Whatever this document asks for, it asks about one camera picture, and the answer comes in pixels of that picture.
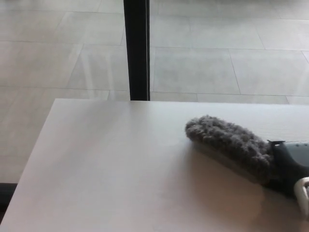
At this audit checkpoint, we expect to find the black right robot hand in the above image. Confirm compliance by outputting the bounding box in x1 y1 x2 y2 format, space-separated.
265 139 309 201

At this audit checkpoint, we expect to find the grey microfiber duster with handle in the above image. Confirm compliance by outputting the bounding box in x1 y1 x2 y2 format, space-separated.
184 115 274 186

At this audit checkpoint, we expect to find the black window frame post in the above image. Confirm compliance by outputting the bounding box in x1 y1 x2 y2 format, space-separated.
123 0 152 101

